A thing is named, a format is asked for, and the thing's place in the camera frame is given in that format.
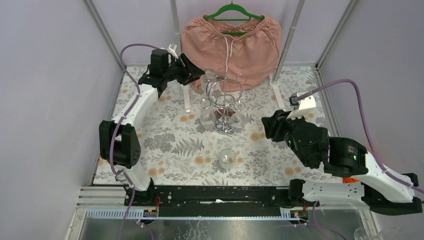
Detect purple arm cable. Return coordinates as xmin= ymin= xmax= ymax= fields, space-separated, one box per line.
xmin=109 ymin=43 xmax=167 ymax=240
xmin=296 ymin=78 xmax=424 ymax=240

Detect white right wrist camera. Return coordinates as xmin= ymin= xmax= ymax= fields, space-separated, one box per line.
xmin=287 ymin=91 xmax=317 ymax=119

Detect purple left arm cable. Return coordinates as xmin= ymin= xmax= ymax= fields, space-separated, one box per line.
xmin=109 ymin=43 xmax=167 ymax=240

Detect clear wine glass front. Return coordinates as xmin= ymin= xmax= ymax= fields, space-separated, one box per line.
xmin=230 ymin=100 xmax=246 ymax=133

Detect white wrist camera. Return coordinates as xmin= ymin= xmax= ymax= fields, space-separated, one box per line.
xmin=287 ymin=91 xmax=317 ymax=119
xmin=166 ymin=43 xmax=180 ymax=59

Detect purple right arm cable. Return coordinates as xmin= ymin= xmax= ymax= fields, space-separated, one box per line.
xmin=296 ymin=78 xmax=424 ymax=240

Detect clear wine glass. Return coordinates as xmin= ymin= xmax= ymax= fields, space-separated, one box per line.
xmin=197 ymin=98 xmax=216 ymax=131
xmin=230 ymin=100 xmax=246 ymax=133
xmin=218 ymin=148 xmax=236 ymax=169

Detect floral table mat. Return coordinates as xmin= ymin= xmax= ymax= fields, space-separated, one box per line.
xmin=93 ymin=65 xmax=344 ymax=187

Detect pink shorts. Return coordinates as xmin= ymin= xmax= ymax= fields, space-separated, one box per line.
xmin=181 ymin=16 xmax=282 ymax=92

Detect orange cloth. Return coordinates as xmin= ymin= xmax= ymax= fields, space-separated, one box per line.
xmin=342 ymin=177 xmax=359 ymax=184

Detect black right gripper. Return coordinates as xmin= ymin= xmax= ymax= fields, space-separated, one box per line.
xmin=258 ymin=107 xmax=311 ymax=167

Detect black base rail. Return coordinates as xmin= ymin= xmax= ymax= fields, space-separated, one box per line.
xmin=124 ymin=185 xmax=314 ymax=218

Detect green clothes hanger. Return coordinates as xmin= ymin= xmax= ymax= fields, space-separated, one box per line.
xmin=202 ymin=0 xmax=265 ymax=36

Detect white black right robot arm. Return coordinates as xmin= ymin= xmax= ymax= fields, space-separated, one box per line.
xmin=261 ymin=110 xmax=423 ymax=216

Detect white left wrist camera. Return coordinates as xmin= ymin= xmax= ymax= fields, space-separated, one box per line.
xmin=166 ymin=43 xmax=180 ymax=59

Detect chrome wine glass rack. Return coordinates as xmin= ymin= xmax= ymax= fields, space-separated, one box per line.
xmin=205 ymin=74 xmax=243 ymax=135

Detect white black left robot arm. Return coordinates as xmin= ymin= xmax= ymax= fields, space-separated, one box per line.
xmin=99 ymin=49 xmax=205 ymax=206

